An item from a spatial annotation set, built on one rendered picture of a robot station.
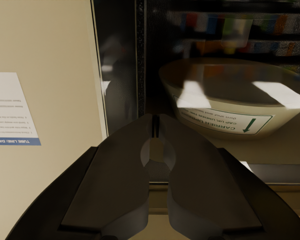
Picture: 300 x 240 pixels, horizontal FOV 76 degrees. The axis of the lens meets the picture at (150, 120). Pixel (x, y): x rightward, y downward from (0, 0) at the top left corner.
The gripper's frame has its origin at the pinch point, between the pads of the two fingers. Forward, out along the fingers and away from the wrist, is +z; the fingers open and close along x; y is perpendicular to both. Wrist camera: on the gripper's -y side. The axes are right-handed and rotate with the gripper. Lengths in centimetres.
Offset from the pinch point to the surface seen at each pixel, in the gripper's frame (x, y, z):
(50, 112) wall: -33, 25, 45
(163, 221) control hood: 1.0, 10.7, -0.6
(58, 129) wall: -32, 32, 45
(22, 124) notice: -44, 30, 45
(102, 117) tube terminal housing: -4.2, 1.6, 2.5
